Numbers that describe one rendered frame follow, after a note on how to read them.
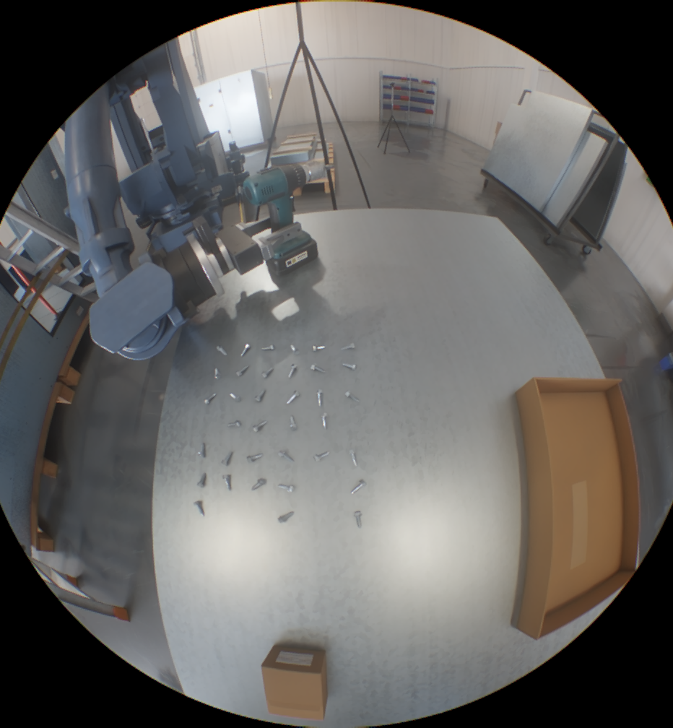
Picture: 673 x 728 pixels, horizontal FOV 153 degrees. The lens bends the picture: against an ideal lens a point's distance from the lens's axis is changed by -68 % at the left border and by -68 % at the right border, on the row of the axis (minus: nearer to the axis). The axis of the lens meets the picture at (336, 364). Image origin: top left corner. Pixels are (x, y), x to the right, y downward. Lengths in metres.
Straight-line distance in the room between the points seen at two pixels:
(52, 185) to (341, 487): 2.66
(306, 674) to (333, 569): 0.16
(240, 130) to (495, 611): 7.24
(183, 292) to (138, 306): 0.09
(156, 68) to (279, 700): 1.53
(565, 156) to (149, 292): 3.05
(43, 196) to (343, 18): 10.56
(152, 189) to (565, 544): 2.11
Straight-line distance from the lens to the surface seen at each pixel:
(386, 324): 0.46
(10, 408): 2.18
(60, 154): 6.86
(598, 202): 3.55
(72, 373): 2.28
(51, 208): 2.54
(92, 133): 0.71
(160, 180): 1.71
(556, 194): 2.94
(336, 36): 11.37
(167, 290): 0.44
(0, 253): 1.89
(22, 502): 2.30
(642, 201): 5.06
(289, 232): 0.52
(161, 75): 1.21
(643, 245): 4.91
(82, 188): 0.61
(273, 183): 0.49
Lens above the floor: 1.01
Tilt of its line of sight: 60 degrees down
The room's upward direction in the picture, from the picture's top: 6 degrees counter-clockwise
